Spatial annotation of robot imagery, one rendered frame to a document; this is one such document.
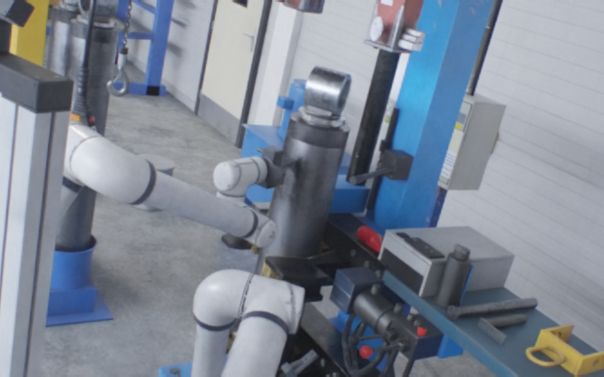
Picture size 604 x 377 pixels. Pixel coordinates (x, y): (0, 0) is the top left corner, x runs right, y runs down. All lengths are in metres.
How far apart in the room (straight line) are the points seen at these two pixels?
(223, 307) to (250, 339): 0.14
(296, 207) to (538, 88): 2.22
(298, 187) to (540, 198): 2.14
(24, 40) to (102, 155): 2.97
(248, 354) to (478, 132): 1.75
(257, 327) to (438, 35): 1.34
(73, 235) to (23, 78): 2.63
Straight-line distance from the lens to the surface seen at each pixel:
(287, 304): 1.72
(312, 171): 2.36
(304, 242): 2.46
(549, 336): 2.22
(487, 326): 2.22
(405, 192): 2.65
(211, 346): 1.89
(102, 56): 3.34
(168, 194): 1.77
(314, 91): 2.34
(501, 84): 4.46
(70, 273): 3.70
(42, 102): 1.01
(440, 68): 2.55
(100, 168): 1.66
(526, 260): 4.32
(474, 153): 3.10
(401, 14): 2.18
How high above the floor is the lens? 2.03
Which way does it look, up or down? 19 degrees down
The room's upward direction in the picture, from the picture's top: 14 degrees clockwise
